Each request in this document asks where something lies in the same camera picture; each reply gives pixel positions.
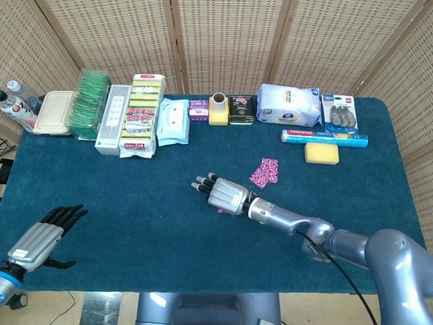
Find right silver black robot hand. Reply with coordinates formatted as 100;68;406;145
191;171;253;216

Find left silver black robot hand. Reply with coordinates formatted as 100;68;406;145
6;204;89;274

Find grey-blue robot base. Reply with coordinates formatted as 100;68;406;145
135;291;282;325

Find black caster wheel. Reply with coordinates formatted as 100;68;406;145
6;292;28;311

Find yellow sponge under paper roll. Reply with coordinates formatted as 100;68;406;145
208;104;229;127

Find black equipment beside table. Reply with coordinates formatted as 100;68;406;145
0;157;14;186

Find black gold luncheon meat can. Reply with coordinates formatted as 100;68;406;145
228;95;256;126

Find small purple box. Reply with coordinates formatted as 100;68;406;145
188;99;210;123

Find white paper roll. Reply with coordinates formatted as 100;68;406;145
212;93;227;116

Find light blue wet wipes pack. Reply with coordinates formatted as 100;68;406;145
156;97;190;147

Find teal table cloth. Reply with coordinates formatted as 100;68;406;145
0;94;426;294

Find shiny metal floor plate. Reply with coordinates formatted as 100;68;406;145
80;291;123;325

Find yellow green scouring sponge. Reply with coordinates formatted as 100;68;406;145
304;142;340;166

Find white blue tissue pack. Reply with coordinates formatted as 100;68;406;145
256;83;322;128

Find blue cling film roll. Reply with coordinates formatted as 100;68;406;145
280;129;369;150

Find yellow sponge multipack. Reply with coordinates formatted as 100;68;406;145
118;73;166;159

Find beige lidded food container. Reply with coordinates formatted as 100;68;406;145
32;90;76;136

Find white bottle red label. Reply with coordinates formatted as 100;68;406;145
0;90;39;133

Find long white power strip box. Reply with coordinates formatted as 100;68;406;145
95;84;133;156

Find correction tape blister pack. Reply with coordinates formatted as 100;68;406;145
321;94;360;133

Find clear box green tea bags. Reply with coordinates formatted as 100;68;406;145
68;68;112;141

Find clear water bottle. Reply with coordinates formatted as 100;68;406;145
6;80;43;114

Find woven bamboo folding screen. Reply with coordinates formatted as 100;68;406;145
0;0;433;325

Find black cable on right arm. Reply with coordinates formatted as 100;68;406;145
296;230;378;325

